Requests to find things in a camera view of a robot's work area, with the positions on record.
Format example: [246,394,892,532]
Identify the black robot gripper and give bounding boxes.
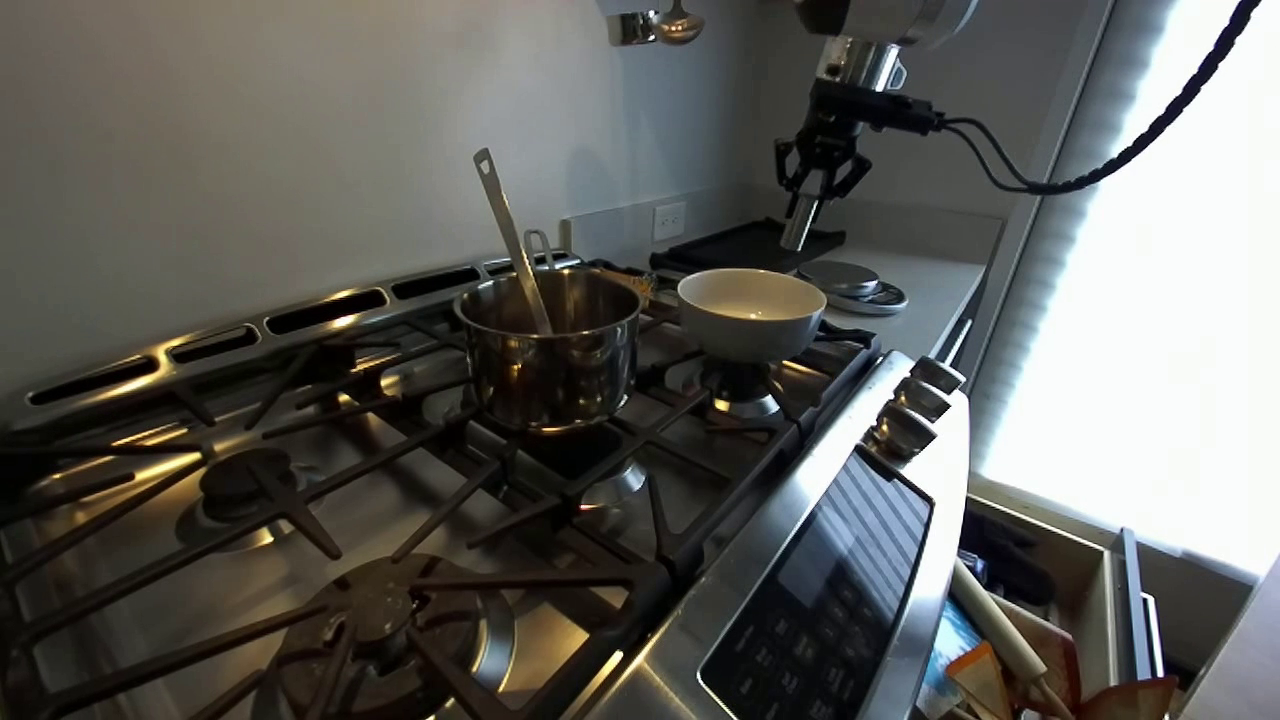
[771,79,871,198]

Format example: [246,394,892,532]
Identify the metal salt shaker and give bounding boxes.
[781,191,825,256]

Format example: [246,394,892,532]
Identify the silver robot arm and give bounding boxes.
[774,0,975,198]

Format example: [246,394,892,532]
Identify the white ceramic bowl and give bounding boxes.
[676,269,827,365]

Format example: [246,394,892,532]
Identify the grey round lid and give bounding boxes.
[798,261,907,317]

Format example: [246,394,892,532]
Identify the hanging metal ladle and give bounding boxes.
[611,0,703,43]

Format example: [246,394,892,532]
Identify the stainless steel pot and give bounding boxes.
[450,269,640,435]

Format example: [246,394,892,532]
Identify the black oven glove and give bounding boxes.
[959,515,1054,605]

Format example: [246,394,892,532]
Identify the black stove control panel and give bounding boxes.
[701,455,931,720]

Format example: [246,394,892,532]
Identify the wooden rolling pin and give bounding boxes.
[953,562,1075,720]

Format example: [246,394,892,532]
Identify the blue white patterned cloth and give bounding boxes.
[920,598,981,698]

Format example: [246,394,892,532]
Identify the open white drawer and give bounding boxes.
[916,490,1176,720]

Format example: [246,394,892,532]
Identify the stainless steel gas stove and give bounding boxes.
[0,272,966,720]

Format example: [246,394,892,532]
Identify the metal ladle handle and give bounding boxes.
[470,149,552,334]

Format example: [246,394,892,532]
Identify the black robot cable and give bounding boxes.
[862,0,1265,198]

